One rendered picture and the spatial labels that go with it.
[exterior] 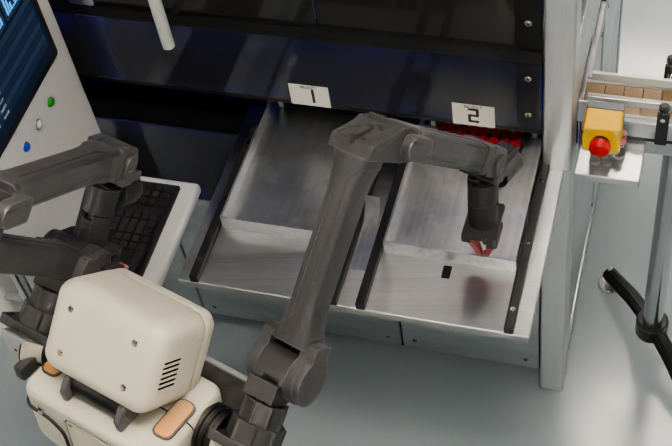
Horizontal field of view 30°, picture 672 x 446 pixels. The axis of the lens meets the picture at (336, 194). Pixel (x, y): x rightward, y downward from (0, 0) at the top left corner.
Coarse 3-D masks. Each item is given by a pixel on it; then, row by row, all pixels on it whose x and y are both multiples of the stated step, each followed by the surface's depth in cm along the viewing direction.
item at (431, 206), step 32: (416, 192) 255; (448, 192) 254; (512, 192) 252; (416, 224) 250; (448, 224) 249; (512, 224) 247; (416, 256) 245; (448, 256) 242; (480, 256) 239; (512, 256) 242
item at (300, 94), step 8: (296, 88) 255; (304, 88) 255; (312, 88) 254; (320, 88) 253; (296, 96) 257; (304, 96) 257; (320, 96) 255; (328, 96) 255; (304, 104) 259; (312, 104) 258; (320, 104) 257; (328, 104) 257
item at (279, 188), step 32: (256, 128) 266; (288, 128) 270; (320, 128) 269; (256, 160) 265; (288, 160) 264; (320, 160) 263; (256, 192) 260; (288, 192) 259; (320, 192) 258; (224, 224) 254; (256, 224) 251; (288, 224) 253
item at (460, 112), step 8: (456, 104) 246; (464, 104) 246; (456, 112) 248; (464, 112) 247; (472, 112) 247; (480, 112) 246; (488, 112) 245; (456, 120) 250; (464, 120) 249; (480, 120) 248; (488, 120) 247
